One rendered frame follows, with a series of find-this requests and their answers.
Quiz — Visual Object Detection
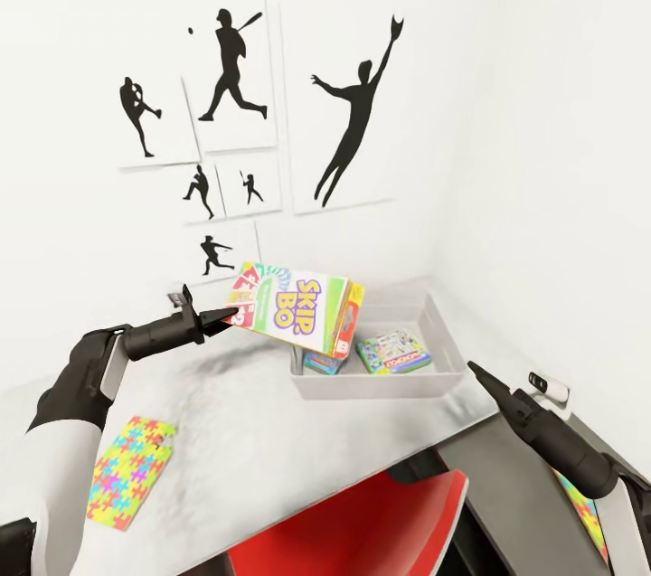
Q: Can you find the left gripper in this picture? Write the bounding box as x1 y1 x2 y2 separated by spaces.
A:
148 304 239 354

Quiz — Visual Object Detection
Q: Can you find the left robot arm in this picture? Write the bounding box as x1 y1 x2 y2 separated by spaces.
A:
0 280 239 576

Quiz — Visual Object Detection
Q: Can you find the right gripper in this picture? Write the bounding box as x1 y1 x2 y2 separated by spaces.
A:
467 360 587 472

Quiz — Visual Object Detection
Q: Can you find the toy box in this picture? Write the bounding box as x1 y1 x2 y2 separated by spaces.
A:
289 290 469 400

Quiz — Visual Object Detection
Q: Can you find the board game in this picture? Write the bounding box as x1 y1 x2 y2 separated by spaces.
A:
354 327 432 374
222 261 365 359
304 350 345 375

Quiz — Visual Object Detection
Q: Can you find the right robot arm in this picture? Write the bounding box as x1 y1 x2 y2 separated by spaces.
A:
467 360 651 576

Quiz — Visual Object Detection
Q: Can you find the jigsaw puzzle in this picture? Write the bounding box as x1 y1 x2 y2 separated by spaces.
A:
553 468 608 562
86 416 176 533

